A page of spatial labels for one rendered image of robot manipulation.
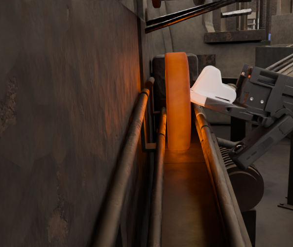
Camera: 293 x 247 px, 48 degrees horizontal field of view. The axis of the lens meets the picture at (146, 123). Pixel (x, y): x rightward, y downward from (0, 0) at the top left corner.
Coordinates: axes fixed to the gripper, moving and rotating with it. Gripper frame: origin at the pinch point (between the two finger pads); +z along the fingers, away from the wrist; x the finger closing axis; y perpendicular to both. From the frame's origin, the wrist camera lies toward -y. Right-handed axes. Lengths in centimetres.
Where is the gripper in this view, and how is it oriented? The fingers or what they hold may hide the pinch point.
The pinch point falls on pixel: (181, 93)
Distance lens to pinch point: 53.0
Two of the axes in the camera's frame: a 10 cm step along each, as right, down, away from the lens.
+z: -9.6, -2.7, 0.1
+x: -0.7, 2.4, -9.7
